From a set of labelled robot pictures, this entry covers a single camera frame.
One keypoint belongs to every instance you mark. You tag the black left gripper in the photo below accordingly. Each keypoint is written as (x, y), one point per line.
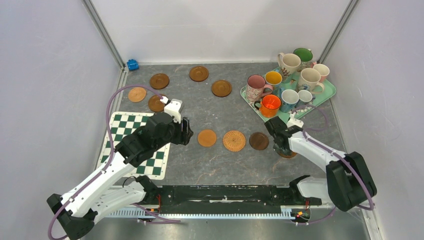
(183, 136)

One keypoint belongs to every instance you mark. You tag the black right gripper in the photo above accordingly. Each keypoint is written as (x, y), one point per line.
(280, 140)

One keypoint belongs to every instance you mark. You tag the dark walnut wooden coaster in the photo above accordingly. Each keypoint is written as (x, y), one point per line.
(258, 141)

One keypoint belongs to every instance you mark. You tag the brown ridged wooden coaster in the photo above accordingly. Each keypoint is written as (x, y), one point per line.
(288, 154)

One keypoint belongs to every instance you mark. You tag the brown wooden saucer coaster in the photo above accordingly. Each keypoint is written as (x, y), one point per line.
(199, 73)
(159, 81)
(221, 88)
(155, 104)

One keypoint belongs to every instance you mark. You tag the light orange wooden coaster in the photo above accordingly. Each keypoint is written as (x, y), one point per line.
(207, 138)

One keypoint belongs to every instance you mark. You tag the woven rattan coaster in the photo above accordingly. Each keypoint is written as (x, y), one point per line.
(234, 140)

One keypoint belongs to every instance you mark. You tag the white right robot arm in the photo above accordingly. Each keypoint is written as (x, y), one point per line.
(348, 181)

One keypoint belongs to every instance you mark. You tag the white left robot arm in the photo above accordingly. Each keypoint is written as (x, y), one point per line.
(79, 209)

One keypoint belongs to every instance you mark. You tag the light cork coaster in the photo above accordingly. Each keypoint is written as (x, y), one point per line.
(137, 94)

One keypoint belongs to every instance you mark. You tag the mint green floral tray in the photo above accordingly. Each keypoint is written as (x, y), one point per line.
(318, 99)

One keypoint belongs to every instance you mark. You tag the blue patterned mug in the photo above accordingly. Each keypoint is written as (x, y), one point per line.
(289, 98)

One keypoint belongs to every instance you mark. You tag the small white blue mug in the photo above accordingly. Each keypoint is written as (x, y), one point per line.
(305, 98)

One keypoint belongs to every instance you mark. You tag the green white chessboard mat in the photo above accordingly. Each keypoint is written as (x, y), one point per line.
(123, 123)

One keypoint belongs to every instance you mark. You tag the pink patterned mug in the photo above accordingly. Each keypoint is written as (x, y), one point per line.
(257, 87)

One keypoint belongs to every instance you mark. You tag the yellow inside mug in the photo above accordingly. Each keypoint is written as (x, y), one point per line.
(274, 79)

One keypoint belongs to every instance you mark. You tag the large cream mug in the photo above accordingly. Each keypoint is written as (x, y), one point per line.
(309, 80)

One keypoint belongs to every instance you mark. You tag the white floral mug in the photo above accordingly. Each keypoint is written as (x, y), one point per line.
(288, 63)

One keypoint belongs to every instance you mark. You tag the pink white mug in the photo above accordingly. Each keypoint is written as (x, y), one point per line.
(323, 70)

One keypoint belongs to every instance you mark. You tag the blue toy block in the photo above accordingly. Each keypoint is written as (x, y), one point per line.
(132, 65)

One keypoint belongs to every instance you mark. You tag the green inside mug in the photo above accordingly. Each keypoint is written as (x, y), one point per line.
(305, 55)

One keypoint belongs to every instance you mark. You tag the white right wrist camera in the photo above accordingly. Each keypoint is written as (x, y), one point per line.
(292, 121)

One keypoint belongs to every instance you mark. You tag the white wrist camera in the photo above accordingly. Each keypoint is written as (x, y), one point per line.
(174, 109)
(292, 121)

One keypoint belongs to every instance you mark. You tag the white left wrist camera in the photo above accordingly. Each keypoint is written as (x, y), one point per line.
(174, 109)

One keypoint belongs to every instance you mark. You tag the orange mug black handle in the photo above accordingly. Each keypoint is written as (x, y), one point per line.
(268, 106)

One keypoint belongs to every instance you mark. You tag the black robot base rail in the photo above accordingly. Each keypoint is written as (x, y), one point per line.
(226, 199)

